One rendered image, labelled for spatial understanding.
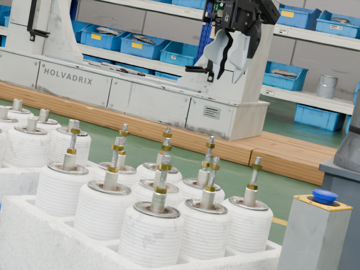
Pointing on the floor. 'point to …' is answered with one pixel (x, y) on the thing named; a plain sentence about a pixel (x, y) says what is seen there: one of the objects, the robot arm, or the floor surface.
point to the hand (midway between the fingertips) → (229, 74)
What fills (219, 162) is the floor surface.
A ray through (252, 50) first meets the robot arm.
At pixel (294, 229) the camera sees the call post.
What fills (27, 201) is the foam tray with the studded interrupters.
